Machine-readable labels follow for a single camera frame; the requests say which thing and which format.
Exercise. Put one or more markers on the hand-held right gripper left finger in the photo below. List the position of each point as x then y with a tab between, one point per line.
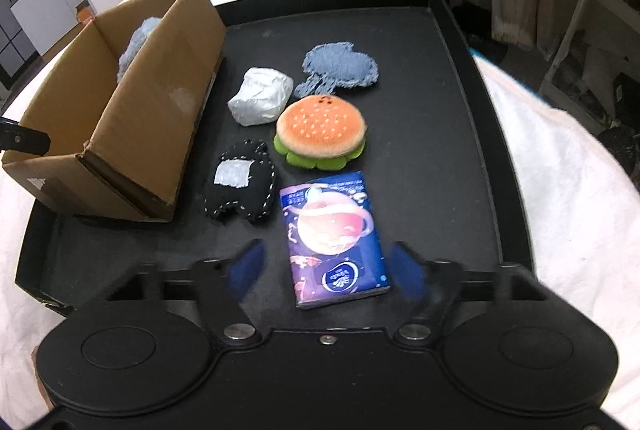
247	267

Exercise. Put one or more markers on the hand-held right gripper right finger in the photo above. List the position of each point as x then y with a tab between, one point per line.
407	269

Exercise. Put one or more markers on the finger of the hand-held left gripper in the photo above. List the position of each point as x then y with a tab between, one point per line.
25	138

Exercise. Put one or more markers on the black stitched felt toy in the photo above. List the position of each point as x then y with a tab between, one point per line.
255	195

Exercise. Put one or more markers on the purple tissue pack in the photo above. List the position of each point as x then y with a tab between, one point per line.
330	230

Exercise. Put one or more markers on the black tray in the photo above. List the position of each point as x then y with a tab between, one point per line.
425	159

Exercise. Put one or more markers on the brown cardboard box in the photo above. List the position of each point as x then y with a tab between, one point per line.
150	99

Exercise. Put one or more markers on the burger plush toy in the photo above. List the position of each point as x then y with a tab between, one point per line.
320	124

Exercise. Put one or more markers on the white soft bundle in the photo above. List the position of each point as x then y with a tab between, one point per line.
260	97

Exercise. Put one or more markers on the blue denim fabric toy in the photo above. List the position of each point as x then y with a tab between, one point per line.
340	69

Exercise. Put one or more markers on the white cabinet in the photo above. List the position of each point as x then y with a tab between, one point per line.
50	4

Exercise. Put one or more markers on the orange cardboard box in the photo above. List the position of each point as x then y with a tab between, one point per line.
85	14

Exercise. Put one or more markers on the grey pink plush toy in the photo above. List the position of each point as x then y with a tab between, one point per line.
136	44

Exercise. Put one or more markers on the white shelf rack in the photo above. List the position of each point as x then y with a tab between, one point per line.
585	59

